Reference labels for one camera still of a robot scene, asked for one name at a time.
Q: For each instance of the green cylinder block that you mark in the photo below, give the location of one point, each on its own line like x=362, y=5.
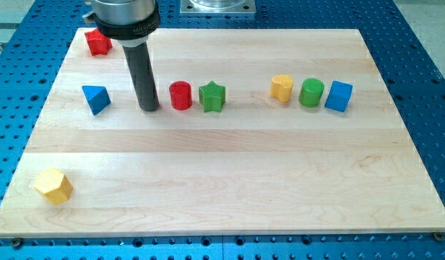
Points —
x=311, y=92

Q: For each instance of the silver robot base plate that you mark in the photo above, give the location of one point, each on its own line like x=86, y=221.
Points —
x=217, y=6

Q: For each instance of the red star block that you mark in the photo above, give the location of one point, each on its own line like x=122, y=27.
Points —
x=98, y=44

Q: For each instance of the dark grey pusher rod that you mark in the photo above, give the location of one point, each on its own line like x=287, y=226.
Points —
x=140, y=68

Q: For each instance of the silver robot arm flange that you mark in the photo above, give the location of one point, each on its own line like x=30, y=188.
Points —
x=130, y=22

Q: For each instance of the green star block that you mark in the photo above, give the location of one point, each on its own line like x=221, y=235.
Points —
x=212, y=97

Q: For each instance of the right board corner screw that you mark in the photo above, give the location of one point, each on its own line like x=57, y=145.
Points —
x=440, y=237

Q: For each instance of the yellow hexagon block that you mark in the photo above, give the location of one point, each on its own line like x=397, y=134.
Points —
x=53, y=186

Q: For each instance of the blue triangular block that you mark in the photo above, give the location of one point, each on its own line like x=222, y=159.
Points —
x=97, y=98

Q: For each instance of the light wooden board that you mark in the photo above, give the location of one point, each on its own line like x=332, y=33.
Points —
x=258, y=166

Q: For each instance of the board corner screw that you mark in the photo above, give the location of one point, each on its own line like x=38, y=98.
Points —
x=16, y=243
x=440, y=237

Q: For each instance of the left board corner screw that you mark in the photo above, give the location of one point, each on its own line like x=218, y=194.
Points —
x=16, y=243

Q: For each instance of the red cylinder block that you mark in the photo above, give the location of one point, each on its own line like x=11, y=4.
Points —
x=180, y=95

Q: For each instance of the yellow heart-shaped block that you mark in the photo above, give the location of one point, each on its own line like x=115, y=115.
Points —
x=281, y=87

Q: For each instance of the blue cube block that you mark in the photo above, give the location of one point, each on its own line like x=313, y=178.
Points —
x=339, y=96

